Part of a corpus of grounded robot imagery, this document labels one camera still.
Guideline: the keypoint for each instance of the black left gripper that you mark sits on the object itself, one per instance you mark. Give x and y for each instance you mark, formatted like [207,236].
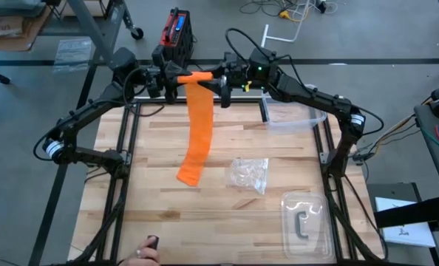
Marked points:
[156,83]

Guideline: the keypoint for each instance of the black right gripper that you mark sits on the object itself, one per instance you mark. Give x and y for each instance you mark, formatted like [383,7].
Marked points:
[239,75]

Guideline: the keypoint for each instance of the orange elastic bandage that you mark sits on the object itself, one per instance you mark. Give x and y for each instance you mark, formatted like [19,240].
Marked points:
[199,129]

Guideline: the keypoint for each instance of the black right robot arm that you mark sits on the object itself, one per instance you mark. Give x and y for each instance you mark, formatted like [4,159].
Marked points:
[315,98]

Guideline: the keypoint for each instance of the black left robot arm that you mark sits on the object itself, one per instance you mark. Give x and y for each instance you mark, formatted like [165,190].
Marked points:
[90,111]

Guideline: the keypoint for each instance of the yellow tag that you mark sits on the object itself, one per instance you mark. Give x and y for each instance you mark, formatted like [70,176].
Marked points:
[247,86]

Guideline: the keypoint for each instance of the red black battery pack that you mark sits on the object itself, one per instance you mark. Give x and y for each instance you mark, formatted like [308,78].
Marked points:
[175,29]

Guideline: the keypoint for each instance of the black caster wheel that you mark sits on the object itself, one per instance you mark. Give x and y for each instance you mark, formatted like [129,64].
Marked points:
[137,34]

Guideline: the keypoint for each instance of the white T-shaped pipe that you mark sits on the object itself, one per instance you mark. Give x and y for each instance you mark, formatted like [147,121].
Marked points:
[264,37]

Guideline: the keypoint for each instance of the clear plastic storage bin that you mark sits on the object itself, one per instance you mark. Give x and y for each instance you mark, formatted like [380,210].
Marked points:
[297,123]

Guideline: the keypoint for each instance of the grey metal table leg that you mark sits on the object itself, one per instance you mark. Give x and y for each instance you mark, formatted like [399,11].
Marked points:
[94,33]

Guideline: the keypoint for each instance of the crumpled clear plastic bag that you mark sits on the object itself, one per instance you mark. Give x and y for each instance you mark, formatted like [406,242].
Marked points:
[249,173]

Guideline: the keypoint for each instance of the flat clear plastic bag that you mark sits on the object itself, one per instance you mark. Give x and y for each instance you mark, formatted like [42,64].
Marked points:
[73,53]

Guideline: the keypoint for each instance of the flattened cardboard box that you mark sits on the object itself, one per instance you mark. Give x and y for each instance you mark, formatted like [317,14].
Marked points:
[5,27]

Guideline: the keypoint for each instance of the grey green bag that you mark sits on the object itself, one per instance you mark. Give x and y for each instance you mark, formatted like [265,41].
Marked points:
[9,6]

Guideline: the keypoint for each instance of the person's hand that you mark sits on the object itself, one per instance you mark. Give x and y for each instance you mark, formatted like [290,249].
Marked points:
[142,256]

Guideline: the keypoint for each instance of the dark grey stand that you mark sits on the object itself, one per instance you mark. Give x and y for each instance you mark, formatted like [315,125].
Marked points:
[393,190]

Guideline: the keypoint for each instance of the white box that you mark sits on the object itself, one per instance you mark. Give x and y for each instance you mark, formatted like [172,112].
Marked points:
[408,232]

